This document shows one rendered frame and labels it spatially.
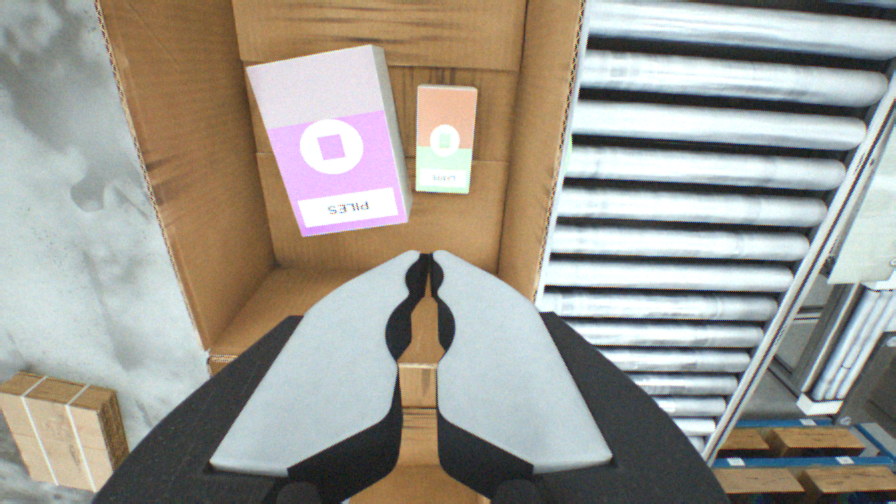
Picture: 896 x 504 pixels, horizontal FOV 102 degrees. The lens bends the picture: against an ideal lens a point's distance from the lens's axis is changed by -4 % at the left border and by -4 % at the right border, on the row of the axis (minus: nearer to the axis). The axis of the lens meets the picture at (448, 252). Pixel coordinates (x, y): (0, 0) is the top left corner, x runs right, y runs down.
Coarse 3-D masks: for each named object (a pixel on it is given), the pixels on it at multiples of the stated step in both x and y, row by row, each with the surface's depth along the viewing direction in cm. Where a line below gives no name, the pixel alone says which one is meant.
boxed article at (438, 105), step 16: (432, 96) 35; (448, 96) 35; (464, 96) 35; (432, 112) 36; (448, 112) 36; (464, 112) 36; (432, 128) 36; (448, 128) 36; (464, 128) 36; (432, 144) 37; (448, 144) 37; (464, 144) 37; (416, 160) 38; (432, 160) 38; (448, 160) 38; (464, 160) 38; (416, 176) 39; (432, 176) 39; (448, 176) 39; (464, 176) 39; (464, 192) 39
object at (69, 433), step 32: (32, 384) 171; (64, 384) 175; (32, 416) 171; (64, 416) 170; (96, 416) 170; (32, 448) 181; (64, 448) 181; (96, 448) 181; (64, 480) 193; (96, 480) 192
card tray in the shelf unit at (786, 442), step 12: (780, 432) 172; (792, 432) 172; (804, 432) 172; (816, 432) 173; (828, 432) 173; (840, 432) 173; (768, 444) 175; (780, 444) 169; (792, 444) 166; (804, 444) 166; (816, 444) 166; (828, 444) 167; (840, 444) 167; (852, 444) 167; (768, 456) 174; (780, 456) 168; (792, 456) 183; (852, 456) 172
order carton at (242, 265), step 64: (128, 0) 24; (192, 0) 30; (256, 0) 35; (320, 0) 35; (384, 0) 35; (448, 0) 35; (512, 0) 35; (576, 0) 23; (128, 64) 24; (192, 64) 30; (256, 64) 38; (448, 64) 38; (512, 64) 38; (576, 64) 23; (192, 128) 31; (256, 128) 41; (512, 128) 41; (192, 192) 31; (256, 192) 42; (448, 192) 44; (512, 192) 41; (192, 256) 32; (256, 256) 43; (320, 256) 47; (384, 256) 47; (512, 256) 40; (192, 320) 32; (256, 320) 38
